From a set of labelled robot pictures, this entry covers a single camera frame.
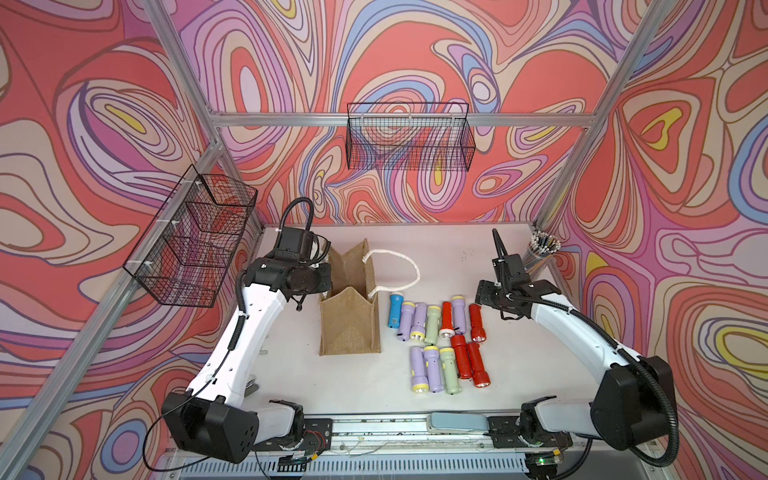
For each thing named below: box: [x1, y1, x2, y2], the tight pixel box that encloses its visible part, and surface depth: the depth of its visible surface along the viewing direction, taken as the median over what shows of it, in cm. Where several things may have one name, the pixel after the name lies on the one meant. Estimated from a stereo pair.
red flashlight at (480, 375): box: [467, 342, 491, 388], surface depth 84 cm
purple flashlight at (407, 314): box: [396, 302, 416, 341], surface depth 93 cm
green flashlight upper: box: [426, 306, 441, 345], surface depth 92 cm
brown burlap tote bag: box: [319, 238, 381, 356], surface depth 84 cm
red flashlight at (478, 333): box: [468, 303, 487, 343], surface depth 92 cm
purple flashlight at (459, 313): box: [452, 295, 466, 334], surface depth 95 cm
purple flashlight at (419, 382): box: [410, 346, 429, 393], surface depth 83 cm
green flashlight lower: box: [440, 348, 462, 395], surface depth 84 cm
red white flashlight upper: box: [439, 301, 455, 339], surface depth 93 cm
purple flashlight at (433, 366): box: [423, 345, 442, 393], surface depth 84 cm
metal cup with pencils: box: [523, 230, 561, 275], surface depth 95 cm
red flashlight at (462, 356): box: [451, 334, 472, 379], surface depth 86 cm
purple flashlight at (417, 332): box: [410, 302, 427, 341], surface depth 92 cm
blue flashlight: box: [388, 293, 405, 329], surface depth 95 cm
